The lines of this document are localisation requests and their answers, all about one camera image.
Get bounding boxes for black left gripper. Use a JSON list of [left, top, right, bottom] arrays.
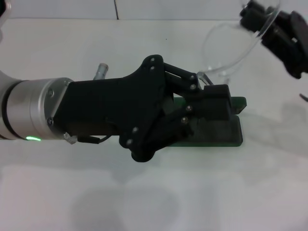
[[53, 54, 231, 162]]

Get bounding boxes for green glasses case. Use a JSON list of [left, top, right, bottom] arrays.
[[166, 96, 247, 147]]

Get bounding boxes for clear plastic glasses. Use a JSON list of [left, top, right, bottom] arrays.
[[197, 0, 282, 85]]

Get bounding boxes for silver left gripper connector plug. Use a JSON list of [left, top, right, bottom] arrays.
[[92, 63, 110, 81]]

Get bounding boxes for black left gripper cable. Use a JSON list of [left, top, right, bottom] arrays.
[[64, 133, 112, 145]]

